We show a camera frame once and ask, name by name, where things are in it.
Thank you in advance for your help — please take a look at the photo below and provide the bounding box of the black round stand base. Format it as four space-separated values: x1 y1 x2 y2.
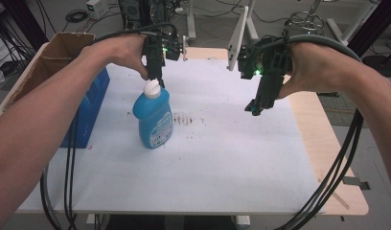
361 47 391 79

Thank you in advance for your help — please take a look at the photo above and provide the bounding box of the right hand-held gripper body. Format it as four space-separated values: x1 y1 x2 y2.
226 5 292 106

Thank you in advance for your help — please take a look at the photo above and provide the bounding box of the white power supply box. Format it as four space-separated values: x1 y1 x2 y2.
85 0 109 20

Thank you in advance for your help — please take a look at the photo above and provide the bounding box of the blue bottle with white cap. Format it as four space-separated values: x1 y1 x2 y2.
132 78 174 150

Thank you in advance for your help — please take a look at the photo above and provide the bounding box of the right gripper black cable bundle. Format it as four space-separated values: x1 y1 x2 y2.
273 108 366 230

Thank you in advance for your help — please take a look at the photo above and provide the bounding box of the person's left hand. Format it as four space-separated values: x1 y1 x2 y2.
79 33 150 81

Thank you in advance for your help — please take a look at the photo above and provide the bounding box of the gripper grey cable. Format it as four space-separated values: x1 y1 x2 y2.
70 21 179 60
281 28 364 113

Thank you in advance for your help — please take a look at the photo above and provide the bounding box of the left gripper grey cable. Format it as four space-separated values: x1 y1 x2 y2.
70 21 179 60

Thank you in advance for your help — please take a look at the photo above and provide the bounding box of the gripper black cable bundle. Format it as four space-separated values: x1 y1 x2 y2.
39 111 81 230
273 108 366 230

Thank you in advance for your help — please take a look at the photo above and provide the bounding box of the brown cardboard box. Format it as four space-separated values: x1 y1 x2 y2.
0 32 96 123

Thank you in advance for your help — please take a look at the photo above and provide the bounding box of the left gripper black cable bundle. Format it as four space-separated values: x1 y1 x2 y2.
39 111 81 230

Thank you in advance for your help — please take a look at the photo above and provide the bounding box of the white foam mat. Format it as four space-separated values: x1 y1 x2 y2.
15 58 326 216

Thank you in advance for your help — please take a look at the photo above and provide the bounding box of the blue box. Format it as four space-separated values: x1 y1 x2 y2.
59 67 111 150

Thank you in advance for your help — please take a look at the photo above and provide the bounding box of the white table leg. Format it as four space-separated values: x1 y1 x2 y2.
183 0 197 41

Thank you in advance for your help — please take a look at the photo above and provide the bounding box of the coiled black cable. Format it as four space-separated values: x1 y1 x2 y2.
64 9 89 24

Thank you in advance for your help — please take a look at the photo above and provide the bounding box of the right gripper grey cable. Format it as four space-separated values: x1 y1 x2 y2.
281 28 364 113

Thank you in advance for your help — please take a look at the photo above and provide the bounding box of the black computer tower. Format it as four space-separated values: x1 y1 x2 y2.
118 0 153 31

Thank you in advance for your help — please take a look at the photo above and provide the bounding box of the chrome stool base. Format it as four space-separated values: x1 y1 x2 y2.
285 0 326 36

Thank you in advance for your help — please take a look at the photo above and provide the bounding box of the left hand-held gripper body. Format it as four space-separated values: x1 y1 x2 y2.
141 31 189 84

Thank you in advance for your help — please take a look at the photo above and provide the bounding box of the person's right hand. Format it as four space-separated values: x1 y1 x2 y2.
277 41 360 101

